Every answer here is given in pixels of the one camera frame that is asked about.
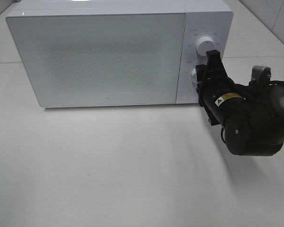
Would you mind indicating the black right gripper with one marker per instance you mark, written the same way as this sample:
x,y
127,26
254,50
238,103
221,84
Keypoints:
x,y
212,82

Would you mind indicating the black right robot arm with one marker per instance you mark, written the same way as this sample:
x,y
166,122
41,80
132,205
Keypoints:
x,y
251,116

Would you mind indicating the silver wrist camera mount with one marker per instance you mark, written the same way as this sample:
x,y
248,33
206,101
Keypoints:
x,y
260,74

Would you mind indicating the white microwave knob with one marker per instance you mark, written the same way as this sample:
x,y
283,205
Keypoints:
x,y
204,44
193,76

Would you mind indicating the white microwave oven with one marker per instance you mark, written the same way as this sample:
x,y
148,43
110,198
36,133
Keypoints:
x,y
202,17

